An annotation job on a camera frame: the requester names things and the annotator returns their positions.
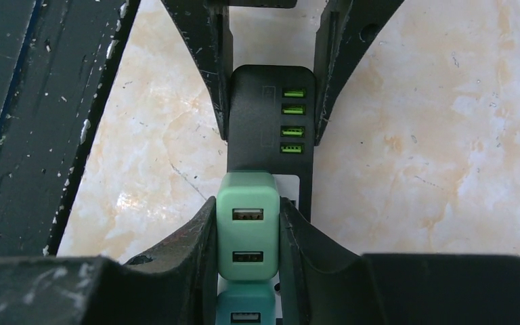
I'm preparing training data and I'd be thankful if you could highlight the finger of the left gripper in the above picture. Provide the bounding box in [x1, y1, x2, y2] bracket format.
[162, 0, 233, 140]
[313, 0, 404, 145]

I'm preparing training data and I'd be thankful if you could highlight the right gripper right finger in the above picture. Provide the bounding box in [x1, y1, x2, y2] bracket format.
[279, 198, 520, 324]

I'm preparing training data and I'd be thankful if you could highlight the black power strip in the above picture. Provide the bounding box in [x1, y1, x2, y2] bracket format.
[227, 64, 316, 221]

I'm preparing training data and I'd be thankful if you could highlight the green plug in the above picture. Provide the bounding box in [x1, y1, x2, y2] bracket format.
[216, 171, 280, 281]

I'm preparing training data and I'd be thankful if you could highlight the teal plug on black strip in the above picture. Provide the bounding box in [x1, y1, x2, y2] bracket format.
[215, 280, 276, 325]

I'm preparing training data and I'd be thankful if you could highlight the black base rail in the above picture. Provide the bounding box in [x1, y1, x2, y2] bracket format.
[0, 1, 139, 257]

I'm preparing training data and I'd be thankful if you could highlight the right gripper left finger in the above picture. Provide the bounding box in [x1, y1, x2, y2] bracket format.
[0, 198, 217, 324]

